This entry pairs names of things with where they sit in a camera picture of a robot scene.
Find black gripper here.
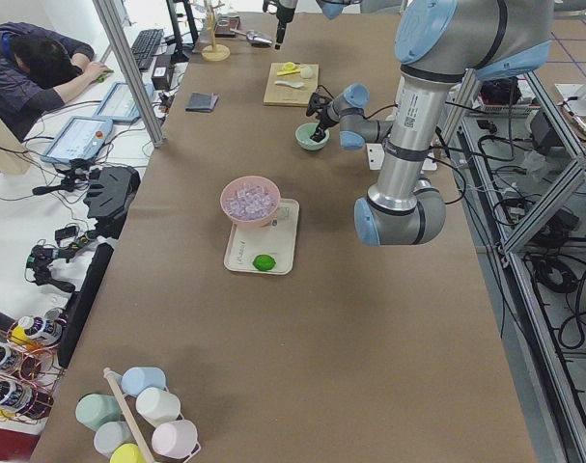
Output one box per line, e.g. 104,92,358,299
309,105,335,143

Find white ceramic spoon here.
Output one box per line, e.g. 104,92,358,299
274,80,305,90

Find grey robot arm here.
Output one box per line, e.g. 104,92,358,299
263,0,408,50
311,1,554,246

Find mint green bowl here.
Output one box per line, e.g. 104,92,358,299
294,123,330,151

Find pink bowl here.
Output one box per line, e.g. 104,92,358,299
220,176,281,228

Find pile of clear ice cubes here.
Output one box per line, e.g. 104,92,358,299
224,182,276,221

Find white steamed bun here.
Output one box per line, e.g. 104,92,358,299
299,67,315,79

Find bamboo cutting board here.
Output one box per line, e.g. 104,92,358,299
263,63,320,107

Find yellow plastic knife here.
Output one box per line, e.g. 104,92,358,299
276,68,301,76

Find metal scoop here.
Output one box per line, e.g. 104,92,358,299
232,28,273,47

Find wooden mug tree stand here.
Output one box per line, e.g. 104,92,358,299
193,0,230,62

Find folded grey cloth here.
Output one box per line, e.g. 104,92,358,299
185,92,219,113

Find cream serving tray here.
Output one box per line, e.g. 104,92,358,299
223,199,300,275

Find green lime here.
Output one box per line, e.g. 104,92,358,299
252,254,277,272

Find black keyboard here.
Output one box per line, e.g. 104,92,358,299
130,29,163,71

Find far teach pendant tablet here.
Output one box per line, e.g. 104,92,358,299
94,81,140,124

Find teach pendant tablet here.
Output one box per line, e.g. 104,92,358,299
94,81,140,124
41,116,113,164

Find black device stand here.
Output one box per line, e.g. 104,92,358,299
83,166,141,239

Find near teach pendant tablet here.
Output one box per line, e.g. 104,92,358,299
41,116,113,164

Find person in dark jacket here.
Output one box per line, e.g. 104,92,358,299
0,22,111,141

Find light blue cup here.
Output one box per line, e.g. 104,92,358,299
121,367,167,397

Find white cup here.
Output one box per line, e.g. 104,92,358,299
135,387,181,427

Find pink cup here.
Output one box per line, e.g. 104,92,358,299
152,420,201,459

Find green cup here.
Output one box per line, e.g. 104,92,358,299
74,394,122,431

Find grey cup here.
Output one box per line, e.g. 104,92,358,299
93,421,134,458

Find yellow cup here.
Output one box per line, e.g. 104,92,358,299
109,443,146,463

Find aluminium frame post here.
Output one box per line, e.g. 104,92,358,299
92,0,164,149

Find copper wire bottle rack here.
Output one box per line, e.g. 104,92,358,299
0,316,65,425

